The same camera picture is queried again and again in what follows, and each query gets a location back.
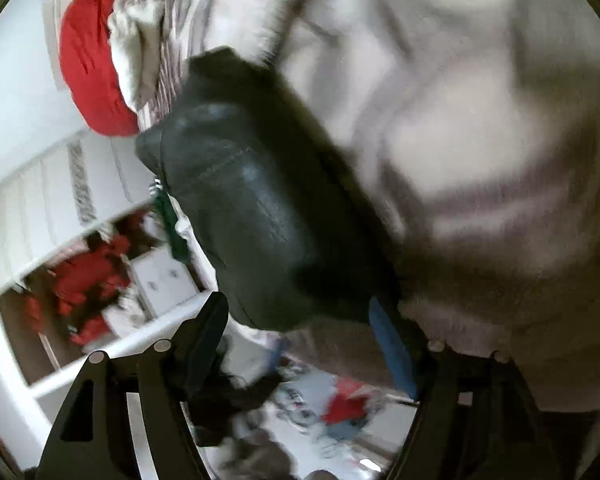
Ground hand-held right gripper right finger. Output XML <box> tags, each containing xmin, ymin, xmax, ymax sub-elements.
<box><xmin>367</xmin><ymin>295</ymin><xmax>567</xmax><ymax>480</ymax></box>

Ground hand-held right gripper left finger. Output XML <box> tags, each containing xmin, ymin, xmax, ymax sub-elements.
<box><xmin>35</xmin><ymin>291</ymin><xmax>231</xmax><ymax>480</ymax></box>

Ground black leather jacket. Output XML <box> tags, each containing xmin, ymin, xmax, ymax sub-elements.
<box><xmin>135</xmin><ymin>46</ymin><xmax>406</xmax><ymax>333</ymax></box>

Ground red hanging clothes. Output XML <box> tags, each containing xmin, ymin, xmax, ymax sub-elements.
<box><xmin>25</xmin><ymin>212</ymin><xmax>148</xmax><ymax>346</ymax></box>

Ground white drawer unit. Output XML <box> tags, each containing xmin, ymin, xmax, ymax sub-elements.
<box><xmin>130</xmin><ymin>247</ymin><xmax>201</xmax><ymax>318</ymax></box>

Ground green pants with white stripes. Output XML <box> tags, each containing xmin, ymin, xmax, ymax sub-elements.
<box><xmin>150</xmin><ymin>180</ymin><xmax>193</xmax><ymax>263</ymax></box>

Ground white wardrobe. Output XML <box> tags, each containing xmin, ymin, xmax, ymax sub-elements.
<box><xmin>0</xmin><ymin>125</ymin><xmax>221</xmax><ymax>461</ymax></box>

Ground bed with floral blanket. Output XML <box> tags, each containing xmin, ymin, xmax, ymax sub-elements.
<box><xmin>105</xmin><ymin>0</ymin><xmax>600</xmax><ymax>411</ymax></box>

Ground folded white towel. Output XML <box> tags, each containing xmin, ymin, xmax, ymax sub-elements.
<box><xmin>106</xmin><ymin>0</ymin><xmax>163</xmax><ymax>111</ymax></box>

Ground red duvet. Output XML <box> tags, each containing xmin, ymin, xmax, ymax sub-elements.
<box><xmin>59</xmin><ymin>0</ymin><xmax>141</xmax><ymax>137</ymax></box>

